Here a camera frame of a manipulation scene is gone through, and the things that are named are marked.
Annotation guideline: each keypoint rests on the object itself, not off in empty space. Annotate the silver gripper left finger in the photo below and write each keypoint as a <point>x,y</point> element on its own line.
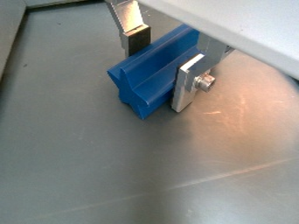
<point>134,31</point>

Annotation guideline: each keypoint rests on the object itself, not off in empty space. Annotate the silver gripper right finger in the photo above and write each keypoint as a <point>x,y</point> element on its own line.
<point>194,73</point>

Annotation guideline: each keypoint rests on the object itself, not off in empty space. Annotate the blue star prism peg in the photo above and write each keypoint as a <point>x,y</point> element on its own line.
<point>145,76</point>

